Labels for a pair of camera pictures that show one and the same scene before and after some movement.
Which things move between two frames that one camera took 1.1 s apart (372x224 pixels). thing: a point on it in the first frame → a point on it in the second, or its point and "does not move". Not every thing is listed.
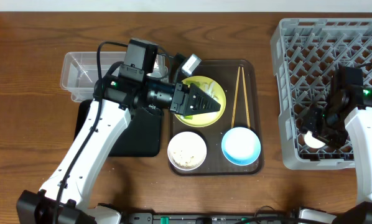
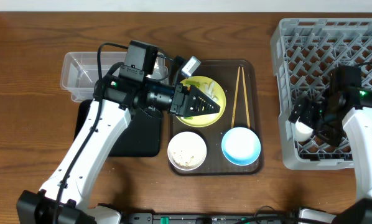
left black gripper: (178, 100) does not move
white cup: (311, 141) → (302, 132)
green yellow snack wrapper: (189, 83) does not move
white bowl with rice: (186, 150) does not move
